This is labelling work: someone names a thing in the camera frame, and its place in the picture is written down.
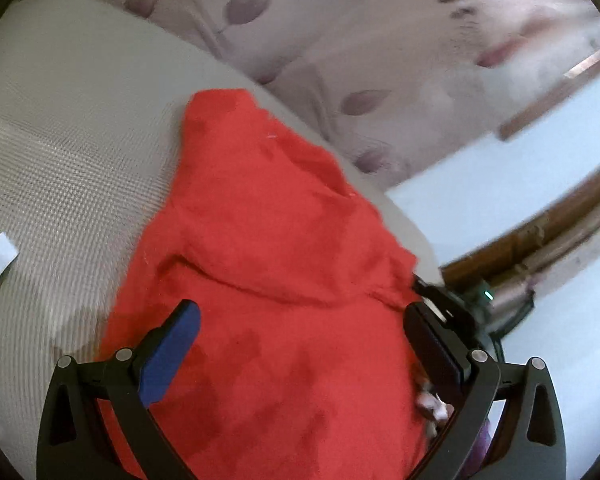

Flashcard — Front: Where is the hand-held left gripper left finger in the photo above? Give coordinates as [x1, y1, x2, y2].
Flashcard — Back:
[36, 299, 202, 480]

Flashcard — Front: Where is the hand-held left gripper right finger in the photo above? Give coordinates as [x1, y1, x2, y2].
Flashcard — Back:
[403, 302, 567, 480]

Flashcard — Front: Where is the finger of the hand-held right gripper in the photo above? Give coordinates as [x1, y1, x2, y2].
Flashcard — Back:
[413, 276, 481, 353]

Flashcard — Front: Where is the red knit sweater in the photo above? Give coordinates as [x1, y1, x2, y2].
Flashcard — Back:
[94, 88, 433, 480]

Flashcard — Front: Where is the grey textured mattress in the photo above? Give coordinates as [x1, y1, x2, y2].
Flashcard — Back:
[0, 0, 443, 480]

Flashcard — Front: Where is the leaf print curtain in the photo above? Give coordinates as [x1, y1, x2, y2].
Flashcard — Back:
[27, 0, 600, 192]

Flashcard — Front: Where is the brown wooden furniture rail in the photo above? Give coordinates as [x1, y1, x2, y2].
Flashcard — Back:
[440, 149, 600, 313]

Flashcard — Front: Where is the brown wooden window frame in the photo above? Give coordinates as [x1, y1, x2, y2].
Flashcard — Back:
[497, 40, 600, 142]

